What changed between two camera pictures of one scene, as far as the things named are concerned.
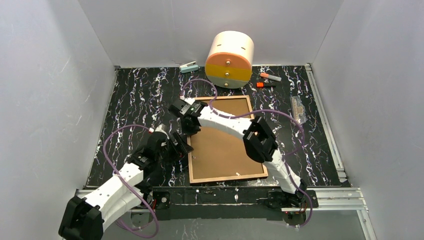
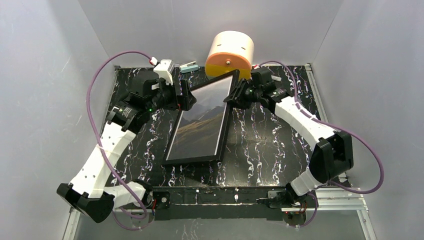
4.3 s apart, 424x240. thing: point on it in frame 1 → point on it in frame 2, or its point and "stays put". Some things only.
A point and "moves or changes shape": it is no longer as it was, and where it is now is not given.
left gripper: x=178 y=143 → x=180 y=94
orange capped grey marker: x=270 y=77 stays put
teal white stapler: x=189 y=67 stays put
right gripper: x=190 y=124 → x=241 y=94
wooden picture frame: x=216 y=154 moves or changes shape
